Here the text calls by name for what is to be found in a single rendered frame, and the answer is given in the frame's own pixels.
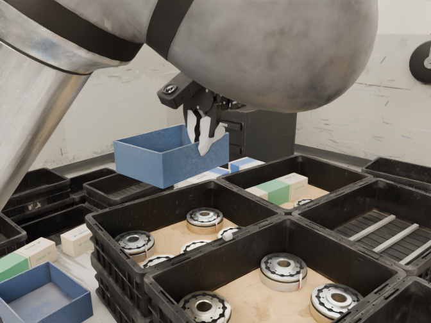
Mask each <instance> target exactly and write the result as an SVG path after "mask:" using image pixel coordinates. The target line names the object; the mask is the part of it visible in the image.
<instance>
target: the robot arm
mask: <svg viewBox="0 0 431 323"><path fill-rule="evenodd" d="M377 30H378V0H0V212H1V210H2V209H3V207H4V206H5V204H6V203H7V201H8V200H9V198H10V197H11V195H12V194H13V192H14V191H15V189H16V188H17V186H18V185H19V183H20V182H21V180H22V179H23V177H24V176H25V174H26V173H27V171H28V170H29V168H30V167H31V165H32V164H33V162H34V161H35V159H36V158H37V156H38V155H39V153H40V152H41V150H42V149H43V147H44V146H45V144H46V143H47V141H48V140H49V138H50V137H51V135H52V134H53V132H54V131H55V129H56V127H57V126H58V125H59V123H60V121H61V120H62V119H63V117H64V115H65V114H66V113H67V111H68V109H69V108H70V107H71V105H72V103H73V102H74V100H75V99H76V98H77V96H78V94H79V93H80V92H81V90H82V88H83V87H84V86H85V84H86V82H87V81H88V80H89V78H90V77H91V75H92V73H93V72H94V71H95V70H98V69H105V68H110V67H119V66H125V65H128V64H130V63H131V61H132V60H133V59H134V57H136V55H137V53H138V52H139V51H140V49H141V48H142V46H143V45H144V43H145V44H146V45H147V46H149V47H150V48H152V49H153V50H154V51H155V52H157V53H158V54H159V55H160V56H161V57H162V58H164V59H165V60H166V61H167V62H170V63H171V64H172V65H174V66H175V67H176V68H177V69H178V70H180V71H181V72H179V73H178V74H177V75H176V76H175V77H174V78H173V79H172V80H170V81H169V82H168V83H167V84H166V85H164V86H163V87H162V88H161V89H160V90H159V91H158V92H157V93H156V94H157V96H158V98H159V100H160V102H161V103H162V104H163V105H166V106H168V107H170V108H172V109H174V110H176V109H178V108H179V107H180V106H181V105H182V104H183V116H184V120H185V126H186V128H187V131H188V134H189V138H190V141H191V142H192V143H195V142H199V146H198V151H199V153H200V156H204V155H205V154H206V153H207V151H208V150H209V149H210V146H211V145H212V143H213V142H215V141H216V140H218V139H220V138H221V137H222V136H223V135H224V132H225V128H224V127H223V126H220V125H219V123H220V121H221V116H222V113H221V112H222V111H225V110H228V109H229V108H230V110H232V109H236V108H239V103H242V104H245V105H248V106H251V107H254V108H258V109H261V110H268V111H273V112H281V113H299V112H307V111H310V110H315V109H318V108H320V107H322V106H324V105H327V104H329V103H331V102H333V101H334V100H336V99H337V98H338V97H340V96H342V95H343V94H344V93H345V92H346V91H347V90H348V89H349V88H350V87H351V86H352V85H353V84H354V83H355V82H356V80H357V79H358V78H359V76H360V75H361V74H362V72H363V71H364V69H365V68H366V65H367V63H368V61H369V58H370V56H371V53H372V52H373V48H374V44H375V38H376V34H377ZM233 101H236V103H233ZM205 115H207V116H206V117H205Z"/></svg>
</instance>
